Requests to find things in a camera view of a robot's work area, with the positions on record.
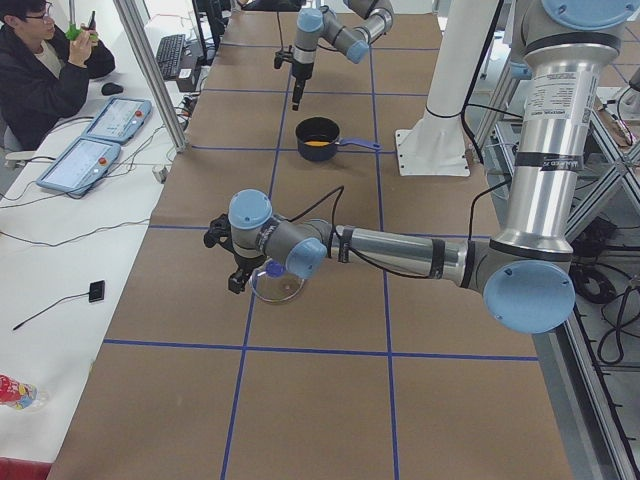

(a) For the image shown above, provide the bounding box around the black keyboard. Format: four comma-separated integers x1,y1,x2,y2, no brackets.
155,34,185,80

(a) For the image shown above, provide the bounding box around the dark blue saucepan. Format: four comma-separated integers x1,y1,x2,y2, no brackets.
295,117,381,162

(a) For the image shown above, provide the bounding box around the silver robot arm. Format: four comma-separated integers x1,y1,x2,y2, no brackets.
221,1,639,334
286,0,394,111

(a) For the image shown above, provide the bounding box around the far blue teach pendant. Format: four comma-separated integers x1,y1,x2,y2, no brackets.
83,97,152,145

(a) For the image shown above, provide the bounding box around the green toy object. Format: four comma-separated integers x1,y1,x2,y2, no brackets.
65,23,98,41

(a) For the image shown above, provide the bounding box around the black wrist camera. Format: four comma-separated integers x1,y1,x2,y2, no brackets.
273,45,294,70
203,213,234,252

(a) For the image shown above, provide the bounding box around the black camera cable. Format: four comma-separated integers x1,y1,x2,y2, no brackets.
284,185,436,279

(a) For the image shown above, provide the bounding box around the yellow plastic corn cob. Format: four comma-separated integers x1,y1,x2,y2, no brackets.
304,140,332,148

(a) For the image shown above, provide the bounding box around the aluminium frame rack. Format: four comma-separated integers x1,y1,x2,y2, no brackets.
537,74,640,480

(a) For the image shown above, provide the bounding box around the aluminium frame post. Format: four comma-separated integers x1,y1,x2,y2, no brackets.
113,0,187,153

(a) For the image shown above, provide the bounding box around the blue teach pendant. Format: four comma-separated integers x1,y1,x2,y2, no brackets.
36,137,121,196
83,97,152,145

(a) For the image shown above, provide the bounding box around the black cable bundle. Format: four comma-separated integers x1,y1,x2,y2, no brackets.
569,214,640,366

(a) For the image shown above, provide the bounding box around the near blue teach pendant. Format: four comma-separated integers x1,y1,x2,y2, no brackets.
36,137,121,196

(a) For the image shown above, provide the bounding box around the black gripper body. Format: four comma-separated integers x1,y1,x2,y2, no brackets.
233,253,265,280
293,63,312,93

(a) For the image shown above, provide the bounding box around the red printed plastic bag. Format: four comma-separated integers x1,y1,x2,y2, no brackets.
0,374,50,412

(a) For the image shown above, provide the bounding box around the small black square device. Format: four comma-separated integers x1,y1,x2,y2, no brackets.
88,280,106,303

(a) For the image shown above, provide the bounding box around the seated person black jacket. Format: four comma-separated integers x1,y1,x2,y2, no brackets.
1,1,116,150

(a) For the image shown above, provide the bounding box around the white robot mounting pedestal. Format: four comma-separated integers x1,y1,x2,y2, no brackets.
395,0,501,177

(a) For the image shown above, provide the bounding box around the black computer mouse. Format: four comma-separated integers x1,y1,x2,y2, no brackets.
101,82,124,96

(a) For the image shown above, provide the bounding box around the glass pot lid blue knob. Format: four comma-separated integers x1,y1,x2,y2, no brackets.
250,259,305,304

